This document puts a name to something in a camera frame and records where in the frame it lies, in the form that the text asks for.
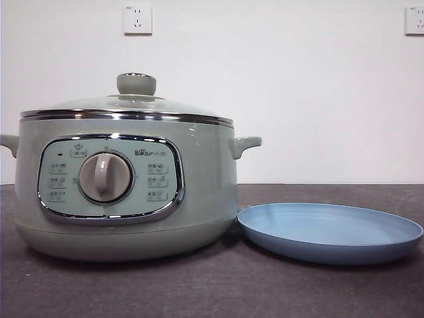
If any glass lid with green knob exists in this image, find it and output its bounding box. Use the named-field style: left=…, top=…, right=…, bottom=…
left=19, top=72, right=235, bottom=129

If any pale green electric steamer pot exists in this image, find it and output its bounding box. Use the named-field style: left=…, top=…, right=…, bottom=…
left=0, top=114, right=263, bottom=264

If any blue round plate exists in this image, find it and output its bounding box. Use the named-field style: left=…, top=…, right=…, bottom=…
left=236, top=202, right=424, bottom=266

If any white wall socket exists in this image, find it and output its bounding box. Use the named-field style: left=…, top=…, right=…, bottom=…
left=404, top=5, right=424, bottom=36
left=123, top=4, right=154, bottom=36

